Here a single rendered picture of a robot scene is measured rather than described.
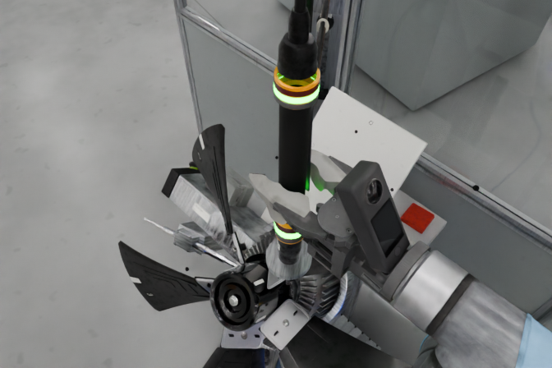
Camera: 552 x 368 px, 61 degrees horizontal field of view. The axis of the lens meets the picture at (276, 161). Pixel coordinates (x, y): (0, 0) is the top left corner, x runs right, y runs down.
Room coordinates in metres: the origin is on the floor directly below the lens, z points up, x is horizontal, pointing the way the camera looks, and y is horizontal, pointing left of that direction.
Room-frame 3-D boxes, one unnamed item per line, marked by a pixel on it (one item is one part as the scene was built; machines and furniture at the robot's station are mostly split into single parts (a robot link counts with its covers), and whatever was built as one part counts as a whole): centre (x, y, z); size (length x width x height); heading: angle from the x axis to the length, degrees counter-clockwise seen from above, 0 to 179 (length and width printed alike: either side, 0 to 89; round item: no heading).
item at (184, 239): (0.59, 0.22, 1.08); 0.07 x 0.04 x 0.06; 56
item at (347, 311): (0.81, -0.32, 0.42); 0.04 x 0.04 x 0.83; 46
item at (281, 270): (0.35, -0.02, 1.50); 0.09 x 0.07 x 0.10; 171
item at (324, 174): (0.36, -0.05, 1.64); 0.09 x 0.03 x 0.06; 31
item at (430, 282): (0.21, -0.16, 1.64); 0.08 x 0.05 x 0.08; 136
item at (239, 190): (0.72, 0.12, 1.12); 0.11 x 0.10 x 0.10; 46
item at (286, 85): (0.34, -0.02, 1.81); 0.04 x 0.04 x 0.03
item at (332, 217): (0.26, -0.10, 1.64); 0.12 x 0.08 x 0.09; 46
